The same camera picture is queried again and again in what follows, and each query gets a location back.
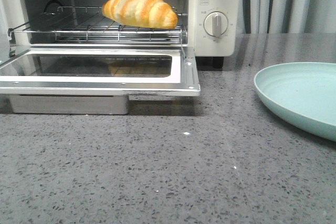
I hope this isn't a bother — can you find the grey curtain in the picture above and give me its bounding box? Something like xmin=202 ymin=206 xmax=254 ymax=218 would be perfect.
xmin=0 ymin=0 xmax=336 ymax=36

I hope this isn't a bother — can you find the croissant bread roll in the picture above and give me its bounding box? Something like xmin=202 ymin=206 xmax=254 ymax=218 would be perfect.
xmin=102 ymin=0 xmax=178 ymax=29

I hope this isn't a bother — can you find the white Toshiba toaster oven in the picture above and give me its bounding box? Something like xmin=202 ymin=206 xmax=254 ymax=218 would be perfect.
xmin=1 ymin=0 xmax=240 ymax=68

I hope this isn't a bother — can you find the oven door with glass window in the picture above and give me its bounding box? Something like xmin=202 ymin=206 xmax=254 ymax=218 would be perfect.
xmin=0 ymin=45 xmax=202 ymax=116

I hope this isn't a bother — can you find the light green plate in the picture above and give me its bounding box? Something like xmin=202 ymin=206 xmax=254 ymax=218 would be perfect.
xmin=254 ymin=62 xmax=335 ymax=141

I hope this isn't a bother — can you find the lower oven timer knob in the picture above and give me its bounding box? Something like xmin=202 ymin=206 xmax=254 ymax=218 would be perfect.
xmin=203 ymin=12 xmax=228 ymax=37

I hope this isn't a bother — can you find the metal wire oven rack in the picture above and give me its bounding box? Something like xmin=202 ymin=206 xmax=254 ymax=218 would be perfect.
xmin=8 ymin=6 xmax=187 ymax=45

